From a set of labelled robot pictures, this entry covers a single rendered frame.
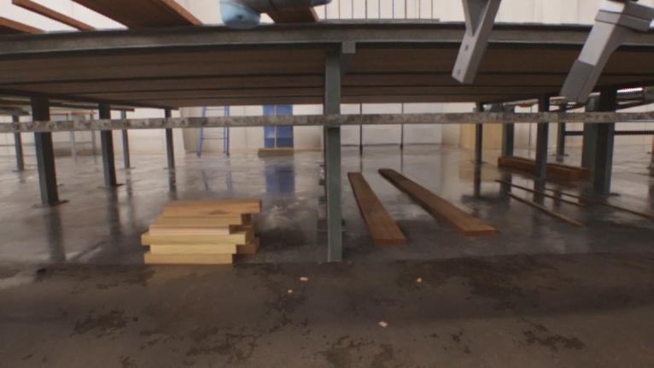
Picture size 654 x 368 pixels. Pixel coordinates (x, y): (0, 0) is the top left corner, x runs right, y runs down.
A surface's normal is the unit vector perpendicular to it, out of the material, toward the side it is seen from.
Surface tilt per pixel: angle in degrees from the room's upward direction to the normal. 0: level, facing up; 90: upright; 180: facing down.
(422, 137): 90
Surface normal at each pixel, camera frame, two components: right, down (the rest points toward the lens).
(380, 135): 0.02, 0.11
